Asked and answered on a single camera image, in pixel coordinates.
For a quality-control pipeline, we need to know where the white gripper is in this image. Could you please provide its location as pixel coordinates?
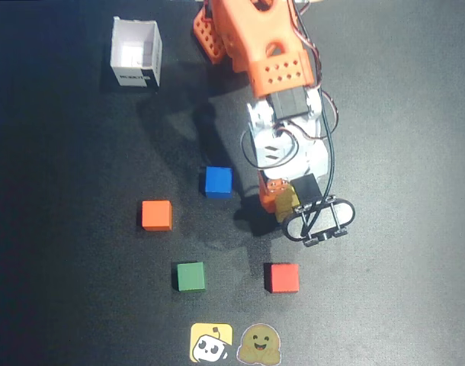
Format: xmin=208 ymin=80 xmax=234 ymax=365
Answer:
xmin=253 ymin=129 xmax=330 ymax=213

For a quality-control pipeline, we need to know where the yellow wooden cube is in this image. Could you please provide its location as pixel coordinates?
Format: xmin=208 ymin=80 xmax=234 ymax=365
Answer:
xmin=274 ymin=185 xmax=301 ymax=223

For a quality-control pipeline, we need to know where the blue wooden cube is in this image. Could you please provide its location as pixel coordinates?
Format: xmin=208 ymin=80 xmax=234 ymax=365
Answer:
xmin=200 ymin=165 xmax=233 ymax=200

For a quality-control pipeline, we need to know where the red wooden cube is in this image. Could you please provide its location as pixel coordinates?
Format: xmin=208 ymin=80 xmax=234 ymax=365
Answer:
xmin=265 ymin=262 xmax=300 ymax=294

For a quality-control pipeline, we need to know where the green wooden cube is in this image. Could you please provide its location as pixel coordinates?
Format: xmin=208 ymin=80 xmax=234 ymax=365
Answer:
xmin=175 ymin=261 xmax=207 ymax=293

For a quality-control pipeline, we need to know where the orange wooden cube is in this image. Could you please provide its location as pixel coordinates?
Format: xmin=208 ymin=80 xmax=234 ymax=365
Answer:
xmin=141 ymin=200 xmax=173 ymax=232

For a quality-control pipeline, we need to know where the black felt mat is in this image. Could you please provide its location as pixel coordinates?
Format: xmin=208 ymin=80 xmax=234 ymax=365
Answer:
xmin=0 ymin=0 xmax=465 ymax=366

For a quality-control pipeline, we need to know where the hugging face emoji sticker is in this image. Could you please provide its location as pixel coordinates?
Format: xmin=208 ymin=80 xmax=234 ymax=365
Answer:
xmin=236 ymin=323 xmax=282 ymax=364

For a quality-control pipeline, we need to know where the yellow robot face sticker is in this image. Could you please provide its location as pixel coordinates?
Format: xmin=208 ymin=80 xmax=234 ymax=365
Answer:
xmin=189 ymin=323 xmax=233 ymax=363

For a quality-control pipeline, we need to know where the white open cardboard box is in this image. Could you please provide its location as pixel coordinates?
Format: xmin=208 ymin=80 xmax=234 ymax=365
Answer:
xmin=109 ymin=15 xmax=164 ymax=88

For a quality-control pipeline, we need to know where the black camera cable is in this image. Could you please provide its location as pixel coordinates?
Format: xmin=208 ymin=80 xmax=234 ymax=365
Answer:
xmin=292 ymin=0 xmax=337 ymax=234

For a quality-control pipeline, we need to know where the white servo cable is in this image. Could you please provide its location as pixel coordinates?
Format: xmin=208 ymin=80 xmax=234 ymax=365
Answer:
xmin=293 ymin=0 xmax=341 ymax=140

